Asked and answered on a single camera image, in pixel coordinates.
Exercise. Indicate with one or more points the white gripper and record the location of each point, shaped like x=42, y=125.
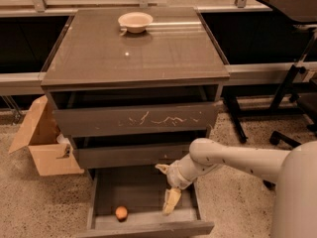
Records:
x=172, y=176

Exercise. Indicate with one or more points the orange fruit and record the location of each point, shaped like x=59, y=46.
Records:
x=121, y=213

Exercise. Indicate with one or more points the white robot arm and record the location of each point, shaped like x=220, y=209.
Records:
x=294, y=172

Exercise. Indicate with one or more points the grey open bottom drawer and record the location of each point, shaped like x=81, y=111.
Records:
x=141, y=190

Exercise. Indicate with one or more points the grey middle drawer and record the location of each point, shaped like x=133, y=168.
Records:
x=134, y=150

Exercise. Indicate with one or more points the grey top drawer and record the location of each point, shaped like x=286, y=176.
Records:
x=110, y=112

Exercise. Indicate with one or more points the grey drawer cabinet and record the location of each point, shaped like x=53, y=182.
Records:
x=97, y=53

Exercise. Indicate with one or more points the open cardboard box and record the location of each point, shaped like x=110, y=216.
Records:
x=51, y=152

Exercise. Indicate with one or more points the white bowl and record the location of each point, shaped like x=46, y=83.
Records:
x=135, y=22

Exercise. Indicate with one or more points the black side table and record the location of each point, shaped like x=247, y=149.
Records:
x=301, y=17

